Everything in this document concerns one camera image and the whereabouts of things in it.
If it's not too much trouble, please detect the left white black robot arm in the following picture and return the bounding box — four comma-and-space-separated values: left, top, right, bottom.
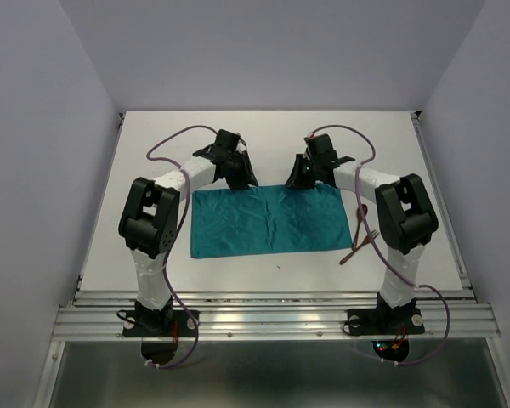
118, 139, 258, 335

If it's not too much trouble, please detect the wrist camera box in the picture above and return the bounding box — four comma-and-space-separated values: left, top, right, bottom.
305, 133, 337, 164
214, 129, 241, 152

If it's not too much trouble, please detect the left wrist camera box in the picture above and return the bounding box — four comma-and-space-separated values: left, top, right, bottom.
214, 129, 241, 152

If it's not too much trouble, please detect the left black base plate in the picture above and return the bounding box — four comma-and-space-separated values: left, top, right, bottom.
116, 309, 196, 338

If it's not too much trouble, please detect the brown wooden fork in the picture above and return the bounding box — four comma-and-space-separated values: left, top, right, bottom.
339, 229, 380, 265

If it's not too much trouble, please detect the brown wooden spoon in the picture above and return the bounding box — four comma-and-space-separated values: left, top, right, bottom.
352, 204, 368, 250

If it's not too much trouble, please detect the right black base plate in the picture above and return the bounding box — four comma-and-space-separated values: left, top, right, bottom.
342, 308, 425, 337

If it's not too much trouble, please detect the teal cloth napkin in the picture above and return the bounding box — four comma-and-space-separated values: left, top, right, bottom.
190, 184, 353, 259

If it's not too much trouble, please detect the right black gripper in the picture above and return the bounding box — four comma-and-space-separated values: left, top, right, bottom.
283, 152, 320, 190

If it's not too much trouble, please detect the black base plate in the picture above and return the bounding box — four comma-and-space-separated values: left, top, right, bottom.
342, 308, 425, 337
116, 309, 196, 338

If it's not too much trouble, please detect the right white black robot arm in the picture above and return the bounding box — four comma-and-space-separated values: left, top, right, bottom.
286, 154, 439, 332

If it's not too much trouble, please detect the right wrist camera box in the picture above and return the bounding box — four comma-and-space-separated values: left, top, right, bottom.
305, 133, 337, 164

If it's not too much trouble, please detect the aluminium frame rail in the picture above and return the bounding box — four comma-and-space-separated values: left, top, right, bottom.
52, 289, 501, 342

